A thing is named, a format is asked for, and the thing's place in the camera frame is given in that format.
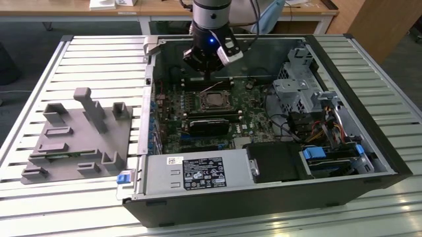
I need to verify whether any black open PC case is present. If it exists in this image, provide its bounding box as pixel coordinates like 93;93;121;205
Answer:
115;33;416;228

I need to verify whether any black hard disk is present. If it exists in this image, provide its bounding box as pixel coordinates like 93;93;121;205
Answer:
306;158;356;179

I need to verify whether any thin metal locking lever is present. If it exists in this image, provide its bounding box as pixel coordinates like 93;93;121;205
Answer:
201;82;225;94

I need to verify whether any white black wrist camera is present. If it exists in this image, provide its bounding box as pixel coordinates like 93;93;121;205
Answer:
216;34;246;67

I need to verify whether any black wire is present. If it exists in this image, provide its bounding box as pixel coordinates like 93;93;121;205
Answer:
268;112;305;144

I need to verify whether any black plastic drive cover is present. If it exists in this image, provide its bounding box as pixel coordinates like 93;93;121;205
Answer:
245;142;314;185

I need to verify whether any silver power supply unit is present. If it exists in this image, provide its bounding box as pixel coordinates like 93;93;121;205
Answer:
145;149;262;197

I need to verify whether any CPU socket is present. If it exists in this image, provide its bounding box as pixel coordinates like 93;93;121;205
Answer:
197;90;236;112

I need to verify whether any blue case latch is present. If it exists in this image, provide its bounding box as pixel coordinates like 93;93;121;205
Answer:
117;169;137;185

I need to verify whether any grey parts rack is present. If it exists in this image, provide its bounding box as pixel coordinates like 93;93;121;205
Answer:
19;86;135;185

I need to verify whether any black RAM slot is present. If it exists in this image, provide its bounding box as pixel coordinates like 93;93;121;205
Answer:
185;85;232;91
187;111;241;117
185;81;232;87
187;114;241;121

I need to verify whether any black graphics card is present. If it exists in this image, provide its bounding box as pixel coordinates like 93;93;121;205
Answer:
185;118;232;137

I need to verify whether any blue disk carrier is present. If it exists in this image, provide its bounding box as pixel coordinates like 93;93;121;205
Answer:
301;146;328;161

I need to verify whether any silver chipset heatsink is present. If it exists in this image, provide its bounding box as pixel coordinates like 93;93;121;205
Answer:
233;137;253;149

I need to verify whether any wooden desk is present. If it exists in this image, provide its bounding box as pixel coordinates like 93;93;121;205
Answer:
0;0;341;37

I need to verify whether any metal socket cover frame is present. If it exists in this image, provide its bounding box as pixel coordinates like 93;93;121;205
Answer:
200;91;234;111

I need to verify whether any green motherboard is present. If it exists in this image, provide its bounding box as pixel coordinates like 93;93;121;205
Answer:
153;78;286;156

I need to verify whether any silver square CPU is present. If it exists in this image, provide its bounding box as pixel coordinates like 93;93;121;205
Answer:
205;94;230;108

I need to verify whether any wooden cabinet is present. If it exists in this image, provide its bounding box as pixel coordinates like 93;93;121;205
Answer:
325;0;422;65

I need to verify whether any metal drive cage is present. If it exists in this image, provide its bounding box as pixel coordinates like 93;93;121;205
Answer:
270;46;346;117

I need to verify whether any coloured power wire bundle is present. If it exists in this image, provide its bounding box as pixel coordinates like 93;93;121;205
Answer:
305;105;350;149

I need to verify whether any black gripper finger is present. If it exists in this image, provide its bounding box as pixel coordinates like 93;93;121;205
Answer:
183;48;210;81
208;50;225;81

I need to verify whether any green RAM stick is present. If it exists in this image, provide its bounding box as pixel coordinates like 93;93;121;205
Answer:
46;152;83;159

